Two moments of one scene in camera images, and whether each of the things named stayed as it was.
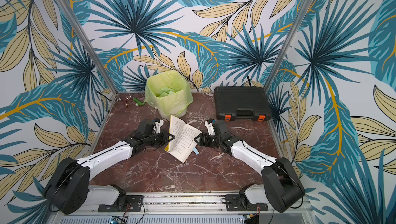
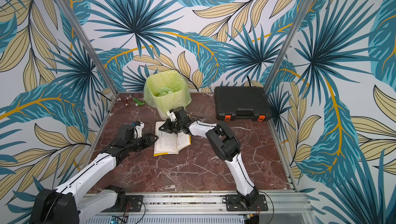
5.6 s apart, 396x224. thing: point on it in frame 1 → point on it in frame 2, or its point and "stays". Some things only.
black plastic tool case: [242, 103] stays
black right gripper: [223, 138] → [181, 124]
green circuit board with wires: [119, 219] stays
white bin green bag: [168, 91] stays
